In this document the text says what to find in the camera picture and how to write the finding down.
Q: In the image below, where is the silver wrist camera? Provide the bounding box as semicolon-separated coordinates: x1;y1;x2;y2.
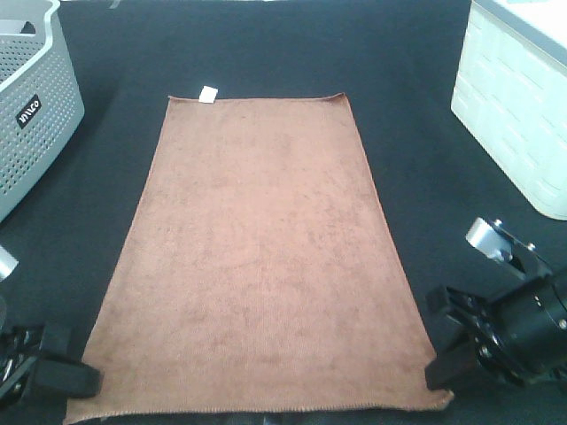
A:
465;217;553;282
0;246;19;281

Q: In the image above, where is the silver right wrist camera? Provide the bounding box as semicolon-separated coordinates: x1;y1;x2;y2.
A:
465;217;553;282

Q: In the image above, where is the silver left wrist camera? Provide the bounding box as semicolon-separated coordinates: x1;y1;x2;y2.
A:
0;246;19;281

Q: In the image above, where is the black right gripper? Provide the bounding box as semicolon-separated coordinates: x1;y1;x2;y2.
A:
424;286;534;390

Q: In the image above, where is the white woven-pattern storage box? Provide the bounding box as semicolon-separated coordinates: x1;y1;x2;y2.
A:
451;1;566;220

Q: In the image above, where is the brown towel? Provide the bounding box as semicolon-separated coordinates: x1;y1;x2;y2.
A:
65;94;453;424

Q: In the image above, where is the grey perforated plastic basket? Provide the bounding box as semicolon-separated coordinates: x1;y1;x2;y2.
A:
1;1;85;217

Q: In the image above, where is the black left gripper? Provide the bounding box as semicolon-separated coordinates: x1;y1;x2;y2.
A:
1;322;101;410

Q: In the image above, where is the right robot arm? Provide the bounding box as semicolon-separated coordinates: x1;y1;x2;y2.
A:
424;270;566;390

